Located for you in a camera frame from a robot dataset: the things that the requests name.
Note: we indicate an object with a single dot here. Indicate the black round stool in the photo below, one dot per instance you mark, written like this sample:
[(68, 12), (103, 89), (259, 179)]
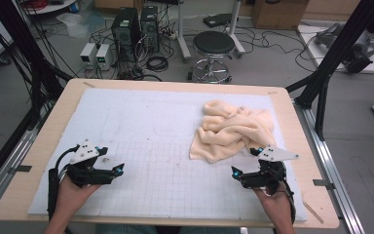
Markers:
[(213, 42)]

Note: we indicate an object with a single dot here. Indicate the person's right hand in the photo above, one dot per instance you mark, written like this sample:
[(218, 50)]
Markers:
[(276, 204)]

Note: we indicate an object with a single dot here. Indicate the white grid mat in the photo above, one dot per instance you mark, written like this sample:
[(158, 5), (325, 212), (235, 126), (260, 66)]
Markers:
[(142, 130)]

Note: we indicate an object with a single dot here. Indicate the large black computer tower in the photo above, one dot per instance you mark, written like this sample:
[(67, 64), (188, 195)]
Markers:
[(125, 32)]

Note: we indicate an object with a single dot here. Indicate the grey machine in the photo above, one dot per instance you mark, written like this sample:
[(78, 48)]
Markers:
[(360, 48)]

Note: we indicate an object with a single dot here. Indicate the cream towel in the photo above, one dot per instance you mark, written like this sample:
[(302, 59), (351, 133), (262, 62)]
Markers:
[(230, 130)]

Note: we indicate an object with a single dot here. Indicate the cardboard box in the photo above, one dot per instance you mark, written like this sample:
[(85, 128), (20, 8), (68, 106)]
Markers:
[(279, 13)]

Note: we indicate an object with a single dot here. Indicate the white power supply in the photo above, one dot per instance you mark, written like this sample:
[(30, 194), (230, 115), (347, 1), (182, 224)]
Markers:
[(104, 56), (87, 54)]

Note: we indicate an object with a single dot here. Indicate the person's left hand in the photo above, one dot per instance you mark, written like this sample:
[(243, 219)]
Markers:
[(71, 196)]

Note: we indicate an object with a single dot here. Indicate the flat black device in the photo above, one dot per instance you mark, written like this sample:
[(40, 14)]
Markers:
[(217, 20)]

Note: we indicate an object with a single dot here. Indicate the white desk leg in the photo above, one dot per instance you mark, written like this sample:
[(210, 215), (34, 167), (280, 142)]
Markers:
[(182, 32), (235, 29)]

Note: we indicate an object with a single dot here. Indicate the slim black computer tower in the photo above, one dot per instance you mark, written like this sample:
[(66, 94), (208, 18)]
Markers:
[(150, 27)]

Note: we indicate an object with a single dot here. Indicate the clear plastic bag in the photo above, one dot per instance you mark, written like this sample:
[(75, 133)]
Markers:
[(78, 24)]

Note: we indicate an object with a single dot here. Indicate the round white table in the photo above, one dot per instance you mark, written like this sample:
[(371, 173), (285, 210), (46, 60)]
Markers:
[(50, 7)]

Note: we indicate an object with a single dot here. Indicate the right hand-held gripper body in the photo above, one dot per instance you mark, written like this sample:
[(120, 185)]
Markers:
[(268, 177)]

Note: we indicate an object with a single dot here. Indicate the aluminium frame rail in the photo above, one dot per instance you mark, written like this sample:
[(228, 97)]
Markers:
[(329, 162), (6, 172)]

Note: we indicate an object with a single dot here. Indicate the white base board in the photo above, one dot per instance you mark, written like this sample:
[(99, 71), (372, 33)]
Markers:
[(311, 48)]

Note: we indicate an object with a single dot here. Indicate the black frame stand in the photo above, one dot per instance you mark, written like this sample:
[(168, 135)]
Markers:
[(331, 58), (22, 48)]

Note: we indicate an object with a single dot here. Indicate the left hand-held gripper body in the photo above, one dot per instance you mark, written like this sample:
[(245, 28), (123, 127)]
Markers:
[(84, 154)]

